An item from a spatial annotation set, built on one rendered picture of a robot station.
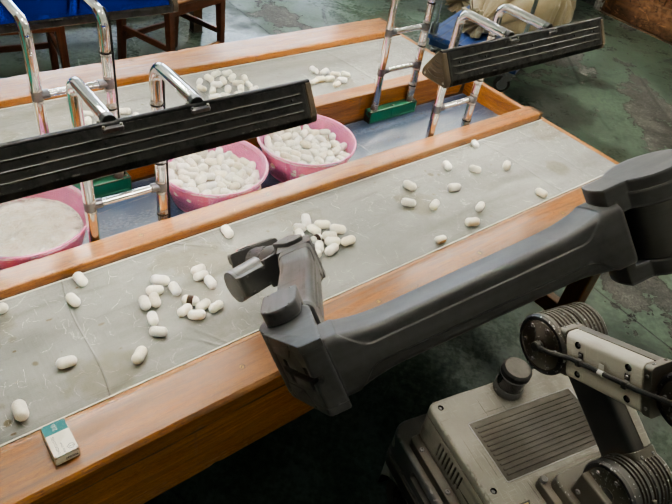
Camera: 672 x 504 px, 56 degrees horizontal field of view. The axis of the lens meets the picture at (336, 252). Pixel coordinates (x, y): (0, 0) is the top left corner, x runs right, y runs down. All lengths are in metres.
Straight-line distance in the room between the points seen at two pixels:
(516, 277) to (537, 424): 0.98
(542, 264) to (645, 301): 2.25
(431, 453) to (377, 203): 0.60
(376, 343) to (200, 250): 0.83
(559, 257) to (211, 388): 0.66
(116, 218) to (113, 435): 0.65
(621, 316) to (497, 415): 1.28
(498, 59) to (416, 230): 0.44
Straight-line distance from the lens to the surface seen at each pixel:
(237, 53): 2.13
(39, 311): 1.27
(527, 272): 0.61
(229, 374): 1.10
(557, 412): 1.60
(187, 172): 1.58
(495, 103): 2.26
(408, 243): 1.45
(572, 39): 1.81
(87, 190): 1.29
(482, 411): 1.52
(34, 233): 1.46
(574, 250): 0.62
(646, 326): 2.74
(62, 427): 1.05
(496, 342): 2.36
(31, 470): 1.04
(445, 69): 1.44
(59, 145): 1.03
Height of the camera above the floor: 1.64
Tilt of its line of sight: 40 degrees down
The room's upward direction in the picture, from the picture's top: 10 degrees clockwise
